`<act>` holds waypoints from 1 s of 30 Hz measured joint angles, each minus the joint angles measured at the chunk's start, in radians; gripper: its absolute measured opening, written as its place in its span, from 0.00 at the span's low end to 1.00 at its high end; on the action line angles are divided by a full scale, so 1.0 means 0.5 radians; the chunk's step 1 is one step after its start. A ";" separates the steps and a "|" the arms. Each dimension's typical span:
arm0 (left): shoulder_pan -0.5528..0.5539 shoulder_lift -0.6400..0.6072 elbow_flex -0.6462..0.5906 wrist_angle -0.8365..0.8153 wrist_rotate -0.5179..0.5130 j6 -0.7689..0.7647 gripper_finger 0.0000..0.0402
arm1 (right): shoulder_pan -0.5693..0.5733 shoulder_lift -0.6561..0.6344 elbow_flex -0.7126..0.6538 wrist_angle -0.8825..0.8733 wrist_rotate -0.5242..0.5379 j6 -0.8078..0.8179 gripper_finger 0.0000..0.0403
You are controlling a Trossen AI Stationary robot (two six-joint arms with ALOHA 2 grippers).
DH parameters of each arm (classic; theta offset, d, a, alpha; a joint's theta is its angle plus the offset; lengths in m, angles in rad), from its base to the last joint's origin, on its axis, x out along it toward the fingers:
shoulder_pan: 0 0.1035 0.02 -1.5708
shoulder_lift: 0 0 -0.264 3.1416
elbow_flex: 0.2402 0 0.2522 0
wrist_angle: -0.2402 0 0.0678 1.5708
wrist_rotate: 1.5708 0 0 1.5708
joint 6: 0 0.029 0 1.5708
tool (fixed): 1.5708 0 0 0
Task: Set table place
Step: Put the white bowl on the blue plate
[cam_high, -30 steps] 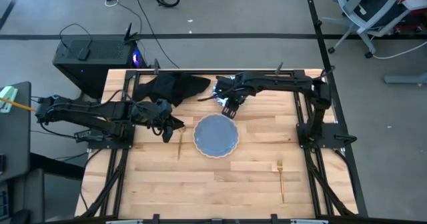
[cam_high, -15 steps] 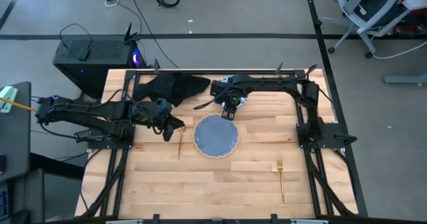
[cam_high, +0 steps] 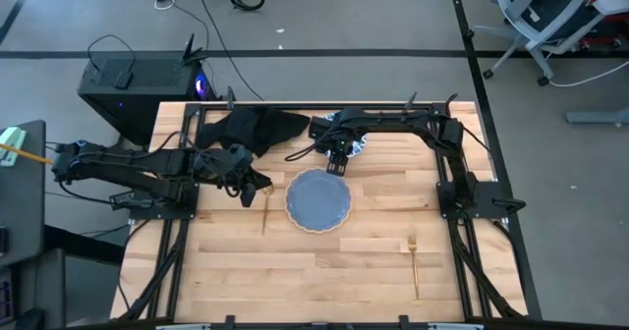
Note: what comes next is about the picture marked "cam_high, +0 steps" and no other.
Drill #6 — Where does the long black floor cable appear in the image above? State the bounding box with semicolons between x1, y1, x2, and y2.
193;0;265;102

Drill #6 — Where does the gold fork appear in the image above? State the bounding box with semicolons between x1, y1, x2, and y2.
407;234;421;301

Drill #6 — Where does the light green stapler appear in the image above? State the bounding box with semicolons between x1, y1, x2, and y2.
0;126;28;168

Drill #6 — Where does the yellow pencil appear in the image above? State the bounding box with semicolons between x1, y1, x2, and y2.
0;142;55;166

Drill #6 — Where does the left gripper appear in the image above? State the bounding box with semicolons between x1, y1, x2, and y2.
194;147;273;209

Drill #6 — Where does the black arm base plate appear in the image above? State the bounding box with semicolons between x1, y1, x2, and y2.
436;181;528;220
108;180;200;221

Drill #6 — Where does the white floor cable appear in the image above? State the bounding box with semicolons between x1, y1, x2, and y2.
548;60;629;88

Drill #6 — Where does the black cloth napkin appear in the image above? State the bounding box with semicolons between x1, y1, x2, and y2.
196;105;313;159

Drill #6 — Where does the white paper bowl blue print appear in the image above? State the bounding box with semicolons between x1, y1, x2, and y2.
322;112;369;158

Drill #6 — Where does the wooden utensil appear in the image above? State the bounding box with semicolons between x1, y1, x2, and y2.
260;184;275;238

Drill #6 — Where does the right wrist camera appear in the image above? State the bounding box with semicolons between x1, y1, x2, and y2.
308;115;331;143

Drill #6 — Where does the black computer tower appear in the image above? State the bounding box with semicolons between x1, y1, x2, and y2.
77;33;218;145

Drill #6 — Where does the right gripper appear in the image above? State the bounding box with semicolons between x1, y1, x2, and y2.
323;116;363;177

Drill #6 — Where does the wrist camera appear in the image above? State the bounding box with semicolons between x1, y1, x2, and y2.
228;142;255;167
308;115;331;143

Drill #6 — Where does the dark grey desk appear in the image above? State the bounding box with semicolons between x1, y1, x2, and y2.
0;119;48;268

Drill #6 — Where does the grey office chair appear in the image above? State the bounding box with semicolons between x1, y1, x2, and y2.
473;0;629;87

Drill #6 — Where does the black table frame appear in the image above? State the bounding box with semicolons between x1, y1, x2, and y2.
108;92;543;330

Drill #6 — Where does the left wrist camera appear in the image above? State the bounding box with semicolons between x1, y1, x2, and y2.
228;142;255;167

